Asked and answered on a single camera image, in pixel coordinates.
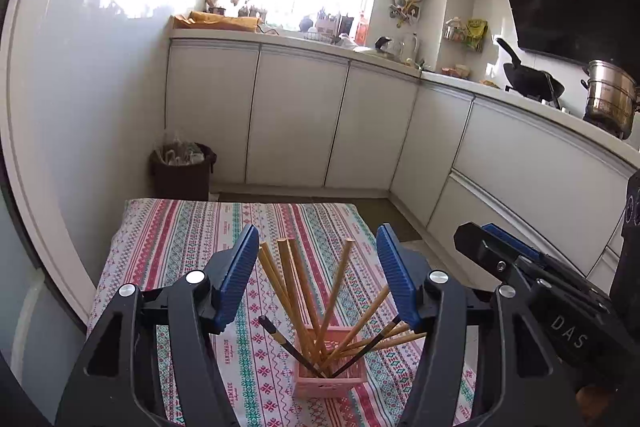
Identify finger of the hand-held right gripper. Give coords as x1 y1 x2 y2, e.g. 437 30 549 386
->
454 222 538 295
482 223 556 265

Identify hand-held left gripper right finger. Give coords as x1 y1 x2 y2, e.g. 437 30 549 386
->
376 223 586 427

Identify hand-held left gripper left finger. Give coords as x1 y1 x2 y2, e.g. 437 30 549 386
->
55 223 261 427

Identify set of wooden chopsticks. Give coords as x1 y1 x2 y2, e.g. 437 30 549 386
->
257 238 428 370

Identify black chopstick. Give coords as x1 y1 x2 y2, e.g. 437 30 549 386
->
257 314 326 379
331 316 403 379

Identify pink perforated chopstick holder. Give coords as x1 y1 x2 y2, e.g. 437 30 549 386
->
292 327 366 400

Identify person's right hand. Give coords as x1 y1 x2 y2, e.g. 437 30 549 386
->
575 384 621 425

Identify patterned striped tablecloth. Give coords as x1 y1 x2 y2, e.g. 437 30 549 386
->
87 198 481 427

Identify brown trash bin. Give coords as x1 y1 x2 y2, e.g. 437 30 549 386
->
150 134 218 202

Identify black wok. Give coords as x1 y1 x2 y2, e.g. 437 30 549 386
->
495 37 566 102

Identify white kitchen base cabinets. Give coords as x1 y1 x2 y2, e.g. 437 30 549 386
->
165 29 640 293

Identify stainless steel pot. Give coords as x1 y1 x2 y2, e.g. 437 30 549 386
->
580 59 640 140

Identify yellow green bag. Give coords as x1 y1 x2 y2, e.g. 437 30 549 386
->
466 18 488 52

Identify white kettle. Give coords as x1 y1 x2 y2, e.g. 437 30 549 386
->
400 32 421 65

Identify white glossy door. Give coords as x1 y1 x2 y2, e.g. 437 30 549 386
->
5 0 241 323

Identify water heater pipes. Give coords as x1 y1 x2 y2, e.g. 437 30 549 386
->
389 0 426 28

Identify brown paper package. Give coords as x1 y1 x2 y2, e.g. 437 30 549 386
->
172 11 263 32

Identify knife block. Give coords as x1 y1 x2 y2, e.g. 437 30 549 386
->
315 9 341 35

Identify wall rack with metal bowl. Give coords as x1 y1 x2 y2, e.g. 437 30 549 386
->
442 17 468 42

